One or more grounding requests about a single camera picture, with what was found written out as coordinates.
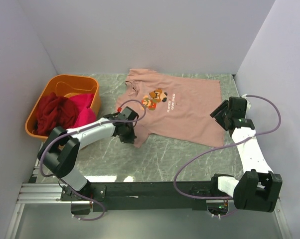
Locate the dusty pink printed t-shirt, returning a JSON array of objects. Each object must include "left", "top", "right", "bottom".
[{"left": 116, "top": 69, "right": 224, "bottom": 147}]

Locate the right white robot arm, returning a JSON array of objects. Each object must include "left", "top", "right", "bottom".
[{"left": 209, "top": 97, "right": 283, "bottom": 213}]

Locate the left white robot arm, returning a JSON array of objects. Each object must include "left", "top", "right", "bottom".
[{"left": 37, "top": 107, "right": 139, "bottom": 200}]

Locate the magenta t-shirt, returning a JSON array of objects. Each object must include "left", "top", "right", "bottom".
[{"left": 69, "top": 94, "right": 96, "bottom": 128}]

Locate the dark red t-shirt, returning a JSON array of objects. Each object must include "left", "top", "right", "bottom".
[{"left": 35, "top": 92, "right": 79, "bottom": 136}]

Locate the orange plastic basket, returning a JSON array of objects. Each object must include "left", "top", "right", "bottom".
[{"left": 25, "top": 74, "right": 101, "bottom": 142}]

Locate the black base beam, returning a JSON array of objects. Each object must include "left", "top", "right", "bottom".
[{"left": 60, "top": 181, "right": 238, "bottom": 215}]

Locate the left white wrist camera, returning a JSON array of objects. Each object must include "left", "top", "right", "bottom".
[{"left": 103, "top": 107, "right": 122, "bottom": 120}]

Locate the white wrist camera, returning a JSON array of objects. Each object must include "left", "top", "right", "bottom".
[
  {"left": 241, "top": 94, "right": 251, "bottom": 111},
  {"left": 103, "top": 107, "right": 122, "bottom": 120}
]

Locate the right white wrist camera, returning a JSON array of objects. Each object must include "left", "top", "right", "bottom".
[{"left": 241, "top": 94, "right": 251, "bottom": 111}]

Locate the aluminium rail frame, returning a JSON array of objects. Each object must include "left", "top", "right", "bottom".
[{"left": 4, "top": 151, "right": 93, "bottom": 239}]

